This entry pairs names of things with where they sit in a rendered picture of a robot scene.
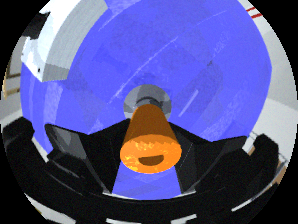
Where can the orange tapered knob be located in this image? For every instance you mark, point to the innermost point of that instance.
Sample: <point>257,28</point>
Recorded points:
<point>150,145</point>

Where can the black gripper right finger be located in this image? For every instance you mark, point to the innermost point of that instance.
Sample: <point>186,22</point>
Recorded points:
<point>198,156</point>

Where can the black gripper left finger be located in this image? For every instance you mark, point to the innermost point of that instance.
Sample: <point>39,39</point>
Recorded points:
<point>100,150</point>

